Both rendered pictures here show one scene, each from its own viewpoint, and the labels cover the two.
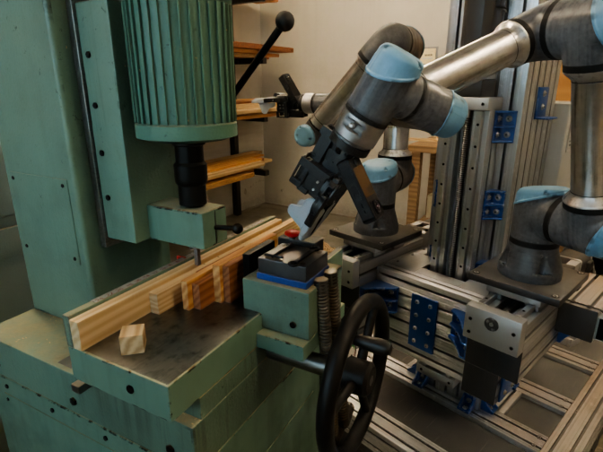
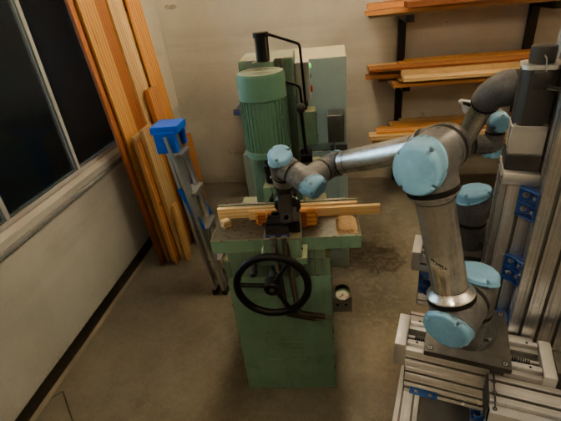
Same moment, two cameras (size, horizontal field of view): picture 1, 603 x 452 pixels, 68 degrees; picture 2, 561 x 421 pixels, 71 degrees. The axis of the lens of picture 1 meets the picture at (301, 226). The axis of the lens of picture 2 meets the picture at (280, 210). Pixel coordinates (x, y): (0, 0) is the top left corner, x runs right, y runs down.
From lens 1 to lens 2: 130 cm
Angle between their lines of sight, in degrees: 63
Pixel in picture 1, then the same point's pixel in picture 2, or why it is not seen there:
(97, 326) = (224, 213)
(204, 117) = (255, 150)
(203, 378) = (228, 247)
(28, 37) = not seen: hidden behind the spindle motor
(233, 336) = (245, 240)
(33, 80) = not seen: hidden behind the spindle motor
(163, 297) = (251, 214)
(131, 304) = (240, 211)
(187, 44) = (248, 121)
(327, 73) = not seen: outside the picture
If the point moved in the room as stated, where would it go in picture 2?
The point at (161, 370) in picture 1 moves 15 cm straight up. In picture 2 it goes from (217, 236) to (210, 204)
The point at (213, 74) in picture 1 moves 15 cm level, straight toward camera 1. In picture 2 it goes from (257, 134) to (220, 145)
